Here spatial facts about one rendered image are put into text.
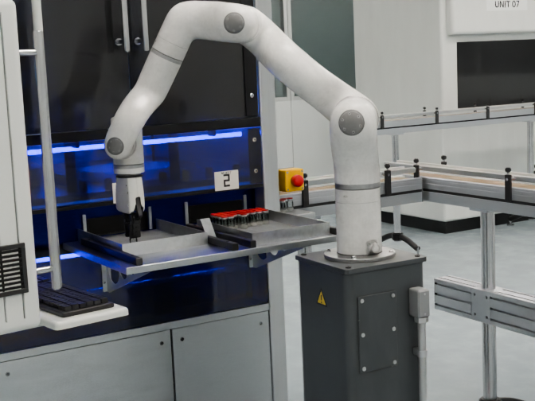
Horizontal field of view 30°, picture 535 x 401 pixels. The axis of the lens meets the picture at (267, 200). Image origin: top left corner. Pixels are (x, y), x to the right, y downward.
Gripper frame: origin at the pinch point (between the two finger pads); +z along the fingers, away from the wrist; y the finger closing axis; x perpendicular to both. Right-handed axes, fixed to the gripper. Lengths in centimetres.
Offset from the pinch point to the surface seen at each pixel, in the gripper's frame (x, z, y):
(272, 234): 34.7, 3.3, 17.6
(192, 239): 15.1, 3.9, 6.3
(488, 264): 135, 30, -3
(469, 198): 130, 6, -7
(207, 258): 12.4, 6.5, 20.3
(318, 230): 50, 4, 18
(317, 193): 82, 2, -31
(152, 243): 2.9, 3.4, 6.3
